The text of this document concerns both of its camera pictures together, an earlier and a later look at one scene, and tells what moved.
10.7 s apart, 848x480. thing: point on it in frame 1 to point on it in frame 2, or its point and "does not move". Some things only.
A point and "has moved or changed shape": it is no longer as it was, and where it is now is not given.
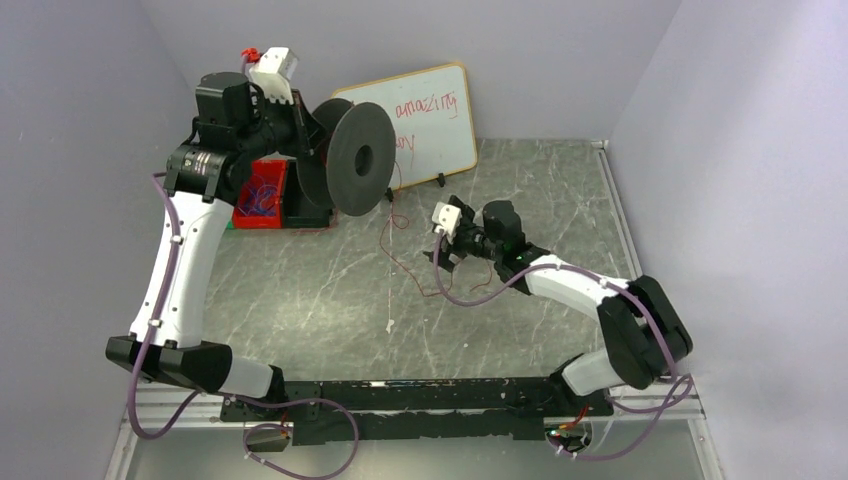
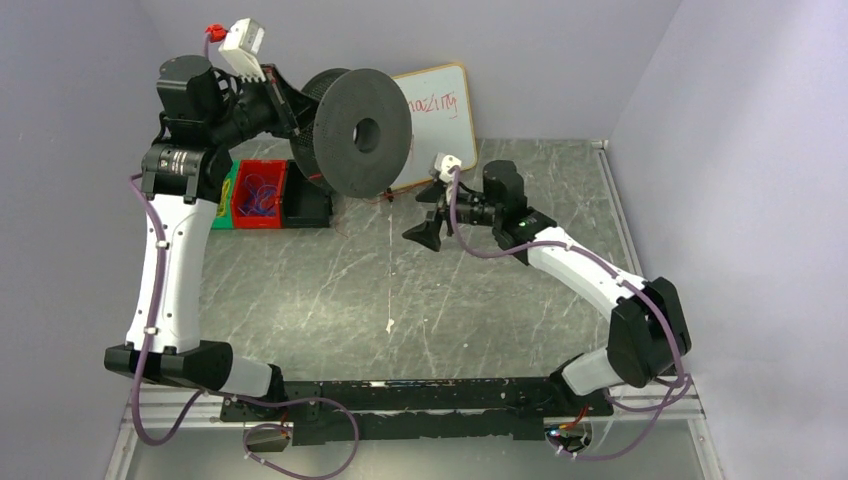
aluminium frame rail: [175, 408] does not move
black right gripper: [457, 235] to [447, 213]
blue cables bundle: [260, 198] does not move
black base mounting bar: [417, 409] does not move
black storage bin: [299, 211] does not move
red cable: [402, 225] to [373, 201]
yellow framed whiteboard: [430, 113] does not move
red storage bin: [258, 204] does not move
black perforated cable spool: [354, 162] has moved or changed shape
